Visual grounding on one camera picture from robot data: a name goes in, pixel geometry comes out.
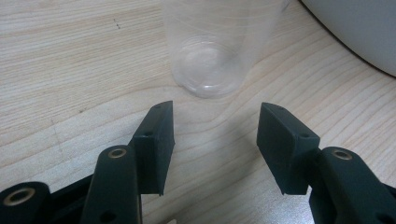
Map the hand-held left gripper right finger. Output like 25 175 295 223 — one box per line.
256 102 396 224

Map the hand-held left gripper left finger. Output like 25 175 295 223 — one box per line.
79 100 176 224

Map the clear plastic cup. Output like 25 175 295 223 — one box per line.
160 0 292 100

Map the white round container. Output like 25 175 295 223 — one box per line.
298 0 396 78

